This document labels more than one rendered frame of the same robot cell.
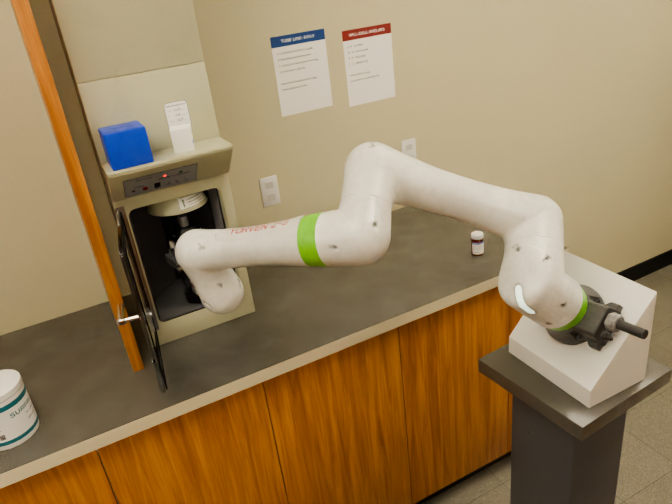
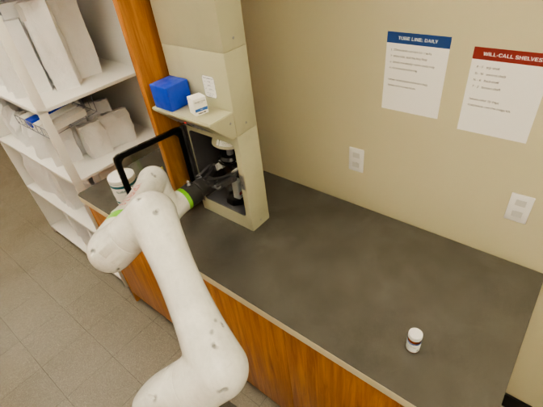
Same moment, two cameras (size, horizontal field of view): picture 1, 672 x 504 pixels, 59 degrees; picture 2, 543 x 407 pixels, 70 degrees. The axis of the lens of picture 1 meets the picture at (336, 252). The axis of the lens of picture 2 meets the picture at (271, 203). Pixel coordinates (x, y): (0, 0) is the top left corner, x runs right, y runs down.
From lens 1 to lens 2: 1.55 m
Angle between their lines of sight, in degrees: 57
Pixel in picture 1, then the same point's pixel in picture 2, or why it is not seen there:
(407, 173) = (140, 238)
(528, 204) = (191, 350)
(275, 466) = not seen: hidden behind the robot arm
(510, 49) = not seen: outside the picture
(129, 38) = (182, 22)
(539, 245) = (163, 383)
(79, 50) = (160, 22)
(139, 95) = (189, 63)
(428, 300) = (302, 331)
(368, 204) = (102, 236)
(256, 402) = not seen: hidden behind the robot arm
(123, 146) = (157, 95)
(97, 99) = (170, 56)
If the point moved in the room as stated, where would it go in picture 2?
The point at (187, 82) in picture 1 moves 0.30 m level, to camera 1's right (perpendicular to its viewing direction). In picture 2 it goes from (213, 65) to (250, 94)
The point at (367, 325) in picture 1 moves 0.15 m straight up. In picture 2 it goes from (252, 301) to (246, 274)
